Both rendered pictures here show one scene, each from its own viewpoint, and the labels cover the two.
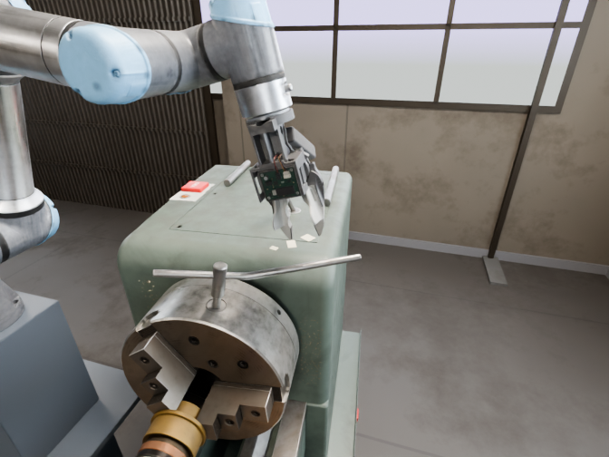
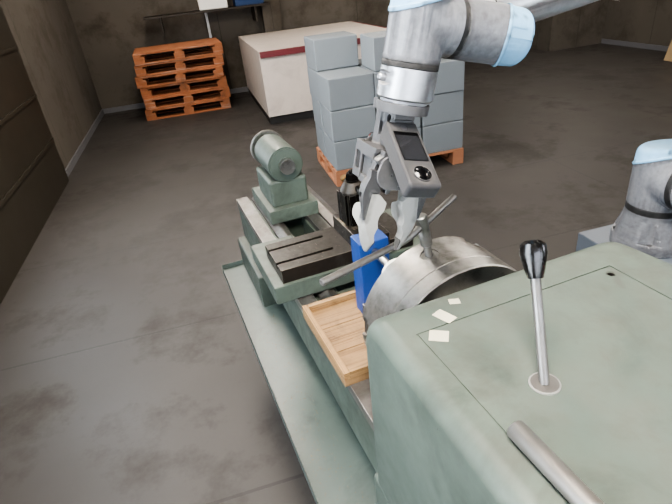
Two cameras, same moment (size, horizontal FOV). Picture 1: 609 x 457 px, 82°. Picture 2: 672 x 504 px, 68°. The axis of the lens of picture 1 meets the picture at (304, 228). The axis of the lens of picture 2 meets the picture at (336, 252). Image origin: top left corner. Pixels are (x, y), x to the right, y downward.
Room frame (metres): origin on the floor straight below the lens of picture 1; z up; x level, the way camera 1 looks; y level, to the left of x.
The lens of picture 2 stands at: (1.06, -0.37, 1.70)
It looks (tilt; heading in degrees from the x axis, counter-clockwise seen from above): 30 degrees down; 151
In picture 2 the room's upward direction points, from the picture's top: 7 degrees counter-clockwise
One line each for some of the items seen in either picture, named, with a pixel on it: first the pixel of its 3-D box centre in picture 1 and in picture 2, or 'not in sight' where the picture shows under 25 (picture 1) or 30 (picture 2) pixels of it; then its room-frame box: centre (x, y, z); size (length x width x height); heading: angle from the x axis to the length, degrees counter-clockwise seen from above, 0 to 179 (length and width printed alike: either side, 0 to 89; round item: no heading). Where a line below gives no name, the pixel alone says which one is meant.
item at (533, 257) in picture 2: not in sight; (534, 258); (0.74, 0.07, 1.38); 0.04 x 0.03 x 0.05; 170
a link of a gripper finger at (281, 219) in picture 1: (279, 218); (398, 215); (0.52, 0.04, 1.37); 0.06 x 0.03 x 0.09; 170
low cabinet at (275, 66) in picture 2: not in sight; (316, 66); (-5.88, 3.53, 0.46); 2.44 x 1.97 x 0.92; 164
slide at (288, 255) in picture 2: not in sight; (338, 245); (-0.13, 0.30, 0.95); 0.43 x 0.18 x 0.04; 80
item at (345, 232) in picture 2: not in sight; (360, 229); (-0.09, 0.36, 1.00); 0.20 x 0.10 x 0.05; 170
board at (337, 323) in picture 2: not in sight; (385, 321); (0.20, 0.23, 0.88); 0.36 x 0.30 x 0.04; 80
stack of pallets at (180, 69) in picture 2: not in sight; (183, 77); (-7.15, 1.83, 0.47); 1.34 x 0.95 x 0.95; 74
